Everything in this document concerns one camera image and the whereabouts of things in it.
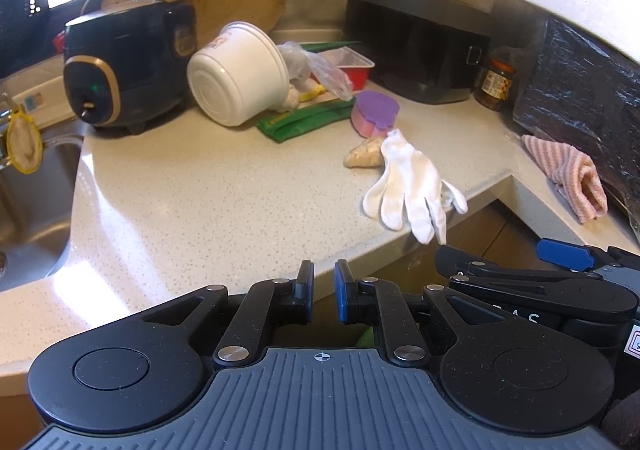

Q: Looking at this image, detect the clear plastic bag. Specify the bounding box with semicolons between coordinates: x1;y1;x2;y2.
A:
277;41;354;100

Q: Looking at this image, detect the black foil backsplash sheet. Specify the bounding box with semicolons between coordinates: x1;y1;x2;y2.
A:
513;17;639;229

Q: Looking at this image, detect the green snack wrapper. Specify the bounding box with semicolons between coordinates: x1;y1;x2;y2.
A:
256;97;356;144

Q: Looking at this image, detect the beige ginger piece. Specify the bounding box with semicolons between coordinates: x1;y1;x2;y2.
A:
343;136;385;169

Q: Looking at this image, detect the pink purple scrub sponge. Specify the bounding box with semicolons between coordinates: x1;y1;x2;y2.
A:
350;91;400;138

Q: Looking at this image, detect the black box appliance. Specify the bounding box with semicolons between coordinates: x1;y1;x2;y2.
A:
343;0;494;105

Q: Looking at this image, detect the white cotton glove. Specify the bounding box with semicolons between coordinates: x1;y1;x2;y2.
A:
362;129;468;245

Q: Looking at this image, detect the red white plastic tray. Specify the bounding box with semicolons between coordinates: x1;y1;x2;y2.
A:
320;46;375;91

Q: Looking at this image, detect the pink striped dishcloth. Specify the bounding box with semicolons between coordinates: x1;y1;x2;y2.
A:
521;135;608;224

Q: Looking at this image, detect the stainless steel sink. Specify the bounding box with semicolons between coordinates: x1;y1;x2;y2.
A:
1;120;87;291

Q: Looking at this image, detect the black gold rice cooker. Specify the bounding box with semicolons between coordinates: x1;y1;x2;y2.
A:
63;0;198;135

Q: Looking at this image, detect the yellow rimmed sink strainer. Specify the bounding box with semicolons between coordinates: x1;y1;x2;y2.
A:
6;106;43;175

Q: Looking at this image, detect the white paper noodle bowl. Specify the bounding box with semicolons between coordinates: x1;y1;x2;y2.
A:
186;21;290;127

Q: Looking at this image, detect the long green wrapper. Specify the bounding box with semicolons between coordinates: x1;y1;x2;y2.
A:
302;40;358;53

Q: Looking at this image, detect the brown sauce jar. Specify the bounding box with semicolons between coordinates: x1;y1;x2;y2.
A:
473;47;518;111

